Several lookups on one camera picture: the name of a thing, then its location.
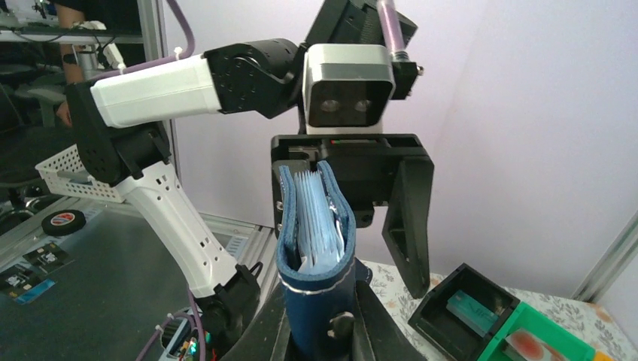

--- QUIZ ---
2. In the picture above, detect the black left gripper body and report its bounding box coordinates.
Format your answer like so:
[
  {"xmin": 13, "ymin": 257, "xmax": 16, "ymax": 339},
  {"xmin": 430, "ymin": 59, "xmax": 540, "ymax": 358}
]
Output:
[{"xmin": 271, "ymin": 134, "xmax": 430, "ymax": 228}]

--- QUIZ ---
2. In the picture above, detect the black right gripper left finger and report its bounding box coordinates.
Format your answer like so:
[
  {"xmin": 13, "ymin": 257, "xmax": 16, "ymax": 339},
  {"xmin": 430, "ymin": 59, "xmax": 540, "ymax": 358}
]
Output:
[{"xmin": 221, "ymin": 287, "xmax": 292, "ymax": 361}]

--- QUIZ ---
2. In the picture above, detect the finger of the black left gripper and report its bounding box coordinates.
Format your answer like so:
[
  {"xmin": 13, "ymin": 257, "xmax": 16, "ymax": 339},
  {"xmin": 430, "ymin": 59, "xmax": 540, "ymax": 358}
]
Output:
[
  {"xmin": 382, "ymin": 156, "xmax": 434, "ymax": 299},
  {"xmin": 272, "ymin": 164, "xmax": 284, "ymax": 238}
]

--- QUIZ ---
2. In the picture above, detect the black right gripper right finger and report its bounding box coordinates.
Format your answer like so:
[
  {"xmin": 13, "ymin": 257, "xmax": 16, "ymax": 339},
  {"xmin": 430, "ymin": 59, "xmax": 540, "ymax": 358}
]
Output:
[{"xmin": 351, "ymin": 281, "xmax": 426, "ymax": 361}]

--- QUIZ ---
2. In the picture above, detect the blue leather card holder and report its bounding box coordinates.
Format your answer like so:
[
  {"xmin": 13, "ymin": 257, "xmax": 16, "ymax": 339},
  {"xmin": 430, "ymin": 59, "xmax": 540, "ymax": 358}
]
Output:
[{"xmin": 276, "ymin": 161, "xmax": 362, "ymax": 360}]

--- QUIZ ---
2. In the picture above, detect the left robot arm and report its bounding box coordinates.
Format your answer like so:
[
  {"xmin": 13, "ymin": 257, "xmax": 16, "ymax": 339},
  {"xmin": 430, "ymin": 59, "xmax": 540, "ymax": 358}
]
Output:
[{"xmin": 67, "ymin": 1, "xmax": 434, "ymax": 359}]

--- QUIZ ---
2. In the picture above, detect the teal card in black bin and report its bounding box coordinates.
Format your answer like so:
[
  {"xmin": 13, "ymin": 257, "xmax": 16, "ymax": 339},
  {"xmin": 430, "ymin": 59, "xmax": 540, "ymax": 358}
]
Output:
[{"xmin": 446, "ymin": 290, "xmax": 499, "ymax": 337}]

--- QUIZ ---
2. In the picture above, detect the black plastic bin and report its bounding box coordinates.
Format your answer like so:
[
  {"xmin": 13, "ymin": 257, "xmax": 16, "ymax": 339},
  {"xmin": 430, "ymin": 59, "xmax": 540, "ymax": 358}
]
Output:
[{"xmin": 409, "ymin": 263, "xmax": 520, "ymax": 360}]

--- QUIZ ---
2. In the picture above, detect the green plastic bin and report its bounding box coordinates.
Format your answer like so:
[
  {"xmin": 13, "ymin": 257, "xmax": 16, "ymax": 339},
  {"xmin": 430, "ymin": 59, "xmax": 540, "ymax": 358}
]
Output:
[{"xmin": 479, "ymin": 302, "xmax": 595, "ymax": 360}]

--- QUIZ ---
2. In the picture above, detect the orange plastic bin left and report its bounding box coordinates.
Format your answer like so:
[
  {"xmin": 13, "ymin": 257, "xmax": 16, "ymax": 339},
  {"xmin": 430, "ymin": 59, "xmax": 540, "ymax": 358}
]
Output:
[{"xmin": 592, "ymin": 350, "xmax": 614, "ymax": 361}]

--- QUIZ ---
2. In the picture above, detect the black tape roll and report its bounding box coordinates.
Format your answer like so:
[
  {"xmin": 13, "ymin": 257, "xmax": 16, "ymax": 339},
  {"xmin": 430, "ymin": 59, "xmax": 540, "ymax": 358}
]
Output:
[{"xmin": 41, "ymin": 209, "xmax": 87, "ymax": 237}]

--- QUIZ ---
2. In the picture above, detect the white perforated basket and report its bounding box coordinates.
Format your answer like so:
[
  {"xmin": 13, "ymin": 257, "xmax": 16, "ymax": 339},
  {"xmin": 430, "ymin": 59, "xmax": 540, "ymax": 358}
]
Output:
[{"xmin": 35, "ymin": 144, "xmax": 124, "ymax": 204}]

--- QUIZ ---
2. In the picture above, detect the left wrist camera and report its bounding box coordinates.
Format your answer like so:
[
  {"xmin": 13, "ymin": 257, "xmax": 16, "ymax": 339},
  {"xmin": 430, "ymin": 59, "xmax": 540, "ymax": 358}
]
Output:
[{"xmin": 302, "ymin": 44, "xmax": 396, "ymax": 135}]

